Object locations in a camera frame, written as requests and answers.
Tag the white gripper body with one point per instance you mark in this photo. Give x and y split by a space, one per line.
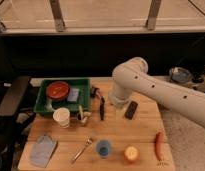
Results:
119 95

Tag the blue plastic cup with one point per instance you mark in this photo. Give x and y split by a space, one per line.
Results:
103 148

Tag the orange carrot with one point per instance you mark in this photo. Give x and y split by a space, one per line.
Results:
158 145

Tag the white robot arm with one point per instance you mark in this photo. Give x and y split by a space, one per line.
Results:
131 76

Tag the metal bowl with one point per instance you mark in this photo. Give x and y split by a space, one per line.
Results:
180 75

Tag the red bowl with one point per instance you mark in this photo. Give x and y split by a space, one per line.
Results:
58 90

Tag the black office chair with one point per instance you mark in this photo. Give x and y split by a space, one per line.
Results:
10 129

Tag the green plastic tray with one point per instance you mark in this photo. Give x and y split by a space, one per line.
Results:
44 107

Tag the small dark mug with utensil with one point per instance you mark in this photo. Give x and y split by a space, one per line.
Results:
82 116

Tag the blue folded cloth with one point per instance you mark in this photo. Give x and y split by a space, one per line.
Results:
42 151

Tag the white paper cup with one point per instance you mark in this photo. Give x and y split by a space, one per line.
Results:
62 117

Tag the black rectangular remote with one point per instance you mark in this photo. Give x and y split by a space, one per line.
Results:
131 109

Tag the apple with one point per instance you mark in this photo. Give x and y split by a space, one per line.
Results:
131 154

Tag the blue sponge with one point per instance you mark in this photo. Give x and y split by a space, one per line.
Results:
73 95

